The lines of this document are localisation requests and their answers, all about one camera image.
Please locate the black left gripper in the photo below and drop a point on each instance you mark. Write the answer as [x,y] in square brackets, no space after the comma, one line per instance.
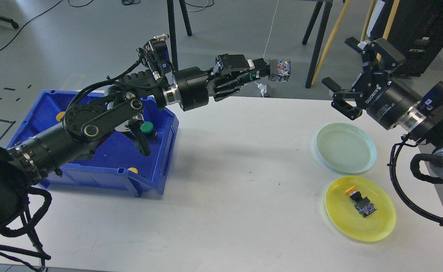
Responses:
[190,85]

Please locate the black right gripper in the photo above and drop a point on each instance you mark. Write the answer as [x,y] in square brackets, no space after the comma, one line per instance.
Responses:
[385,99]

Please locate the yellow push button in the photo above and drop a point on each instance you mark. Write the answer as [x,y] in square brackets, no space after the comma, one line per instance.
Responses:
[362,204]

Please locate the green push button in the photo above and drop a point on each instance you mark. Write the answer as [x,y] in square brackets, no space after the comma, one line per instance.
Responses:
[148,130]
[274,71]

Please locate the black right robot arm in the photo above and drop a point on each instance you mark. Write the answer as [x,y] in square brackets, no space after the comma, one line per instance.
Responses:
[424,125]

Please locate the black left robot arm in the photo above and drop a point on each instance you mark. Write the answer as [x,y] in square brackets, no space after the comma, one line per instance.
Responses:
[92,116]

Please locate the light green plate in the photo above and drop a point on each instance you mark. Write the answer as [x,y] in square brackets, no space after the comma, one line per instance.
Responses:
[346,148]

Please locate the yellow button at bin front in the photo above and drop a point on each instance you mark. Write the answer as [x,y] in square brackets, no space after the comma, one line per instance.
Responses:
[134,170]

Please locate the yellow button at bin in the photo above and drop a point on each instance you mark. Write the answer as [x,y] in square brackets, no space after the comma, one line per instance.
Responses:
[134,170]
[60,116]

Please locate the yellow plate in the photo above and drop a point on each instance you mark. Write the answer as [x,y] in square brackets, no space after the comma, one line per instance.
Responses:
[346,218]

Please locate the yellow button at bin back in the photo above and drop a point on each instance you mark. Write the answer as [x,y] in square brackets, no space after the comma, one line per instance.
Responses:
[60,116]

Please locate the black tripod stand right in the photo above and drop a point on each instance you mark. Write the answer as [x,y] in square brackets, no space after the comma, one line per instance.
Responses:
[327,7]

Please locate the black cabinet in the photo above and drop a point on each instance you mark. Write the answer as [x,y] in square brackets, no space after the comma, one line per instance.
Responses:
[417,32]

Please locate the yellow wooden pole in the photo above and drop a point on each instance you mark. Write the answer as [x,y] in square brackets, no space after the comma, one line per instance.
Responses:
[346,4]

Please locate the blue plastic bin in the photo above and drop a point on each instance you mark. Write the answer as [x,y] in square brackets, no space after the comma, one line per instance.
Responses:
[109,166]

